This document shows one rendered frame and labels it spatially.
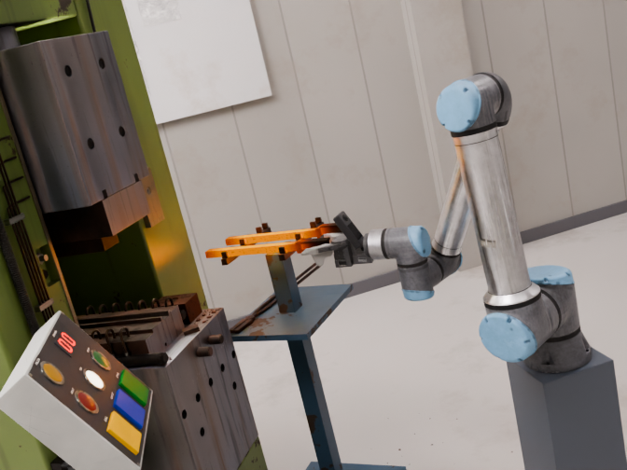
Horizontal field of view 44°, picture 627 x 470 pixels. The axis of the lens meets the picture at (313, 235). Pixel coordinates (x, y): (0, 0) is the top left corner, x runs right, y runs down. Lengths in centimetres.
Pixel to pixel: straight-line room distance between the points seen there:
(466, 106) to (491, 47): 301
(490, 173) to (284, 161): 268
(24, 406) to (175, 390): 67
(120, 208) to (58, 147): 23
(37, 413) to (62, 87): 81
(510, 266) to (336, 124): 269
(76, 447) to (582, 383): 138
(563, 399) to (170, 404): 107
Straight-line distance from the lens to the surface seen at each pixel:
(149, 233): 241
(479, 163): 195
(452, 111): 193
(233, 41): 441
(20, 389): 147
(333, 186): 461
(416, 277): 221
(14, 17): 211
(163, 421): 213
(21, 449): 201
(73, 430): 149
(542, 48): 507
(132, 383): 174
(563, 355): 226
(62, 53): 198
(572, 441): 235
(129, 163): 211
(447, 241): 227
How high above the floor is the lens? 168
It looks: 15 degrees down
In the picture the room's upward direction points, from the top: 13 degrees counter-clockwise
